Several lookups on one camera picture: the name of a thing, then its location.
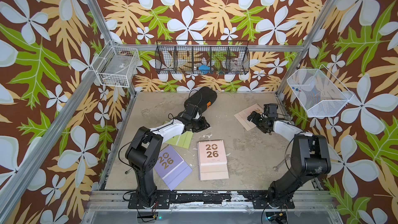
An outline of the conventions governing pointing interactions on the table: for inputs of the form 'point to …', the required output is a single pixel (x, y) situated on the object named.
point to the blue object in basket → (204, 69)
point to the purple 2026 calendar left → (171, 167)
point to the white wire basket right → (320, 93)
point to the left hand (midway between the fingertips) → (211, 123)
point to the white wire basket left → (115, 66)
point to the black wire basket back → (202, 57)
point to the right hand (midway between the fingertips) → (251, 119)
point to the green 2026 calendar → (183, 140)
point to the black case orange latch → (202, 98)
